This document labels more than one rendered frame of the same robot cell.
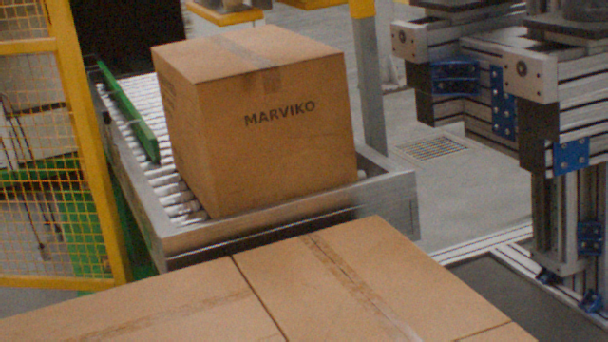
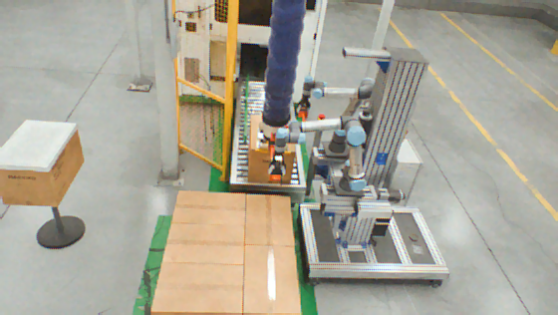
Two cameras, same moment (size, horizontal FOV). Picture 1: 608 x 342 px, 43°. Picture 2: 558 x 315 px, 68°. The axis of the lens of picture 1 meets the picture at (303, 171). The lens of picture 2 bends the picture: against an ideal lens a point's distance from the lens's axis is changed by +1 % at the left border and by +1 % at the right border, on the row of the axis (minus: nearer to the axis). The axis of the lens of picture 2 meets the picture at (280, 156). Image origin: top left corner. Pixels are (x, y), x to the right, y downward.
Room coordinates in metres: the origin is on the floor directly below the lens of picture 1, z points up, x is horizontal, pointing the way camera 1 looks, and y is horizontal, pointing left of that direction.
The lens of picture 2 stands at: (-1.01, -0.55, 3.03)
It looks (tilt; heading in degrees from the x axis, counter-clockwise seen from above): 36 degrees down; 10
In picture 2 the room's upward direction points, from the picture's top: 8 degrees clockwise
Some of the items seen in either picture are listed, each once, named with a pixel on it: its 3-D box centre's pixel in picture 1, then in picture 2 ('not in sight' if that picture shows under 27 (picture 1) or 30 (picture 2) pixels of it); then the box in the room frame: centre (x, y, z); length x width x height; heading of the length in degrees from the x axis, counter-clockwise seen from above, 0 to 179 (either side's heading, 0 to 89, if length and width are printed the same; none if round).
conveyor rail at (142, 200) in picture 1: (116, 149); (236, 124); (2.84, 0.70, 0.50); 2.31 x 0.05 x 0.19; 18
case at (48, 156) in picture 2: not in sight; (41, 161); (1.14, 1.78, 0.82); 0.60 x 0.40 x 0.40; 17
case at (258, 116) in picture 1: (249, 116); (270, 149); (2.17, 0.14, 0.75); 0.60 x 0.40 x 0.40; 18
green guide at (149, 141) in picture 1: (113, 102); (243, 102); (3.20, 0.76, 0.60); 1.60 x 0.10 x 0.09; 18
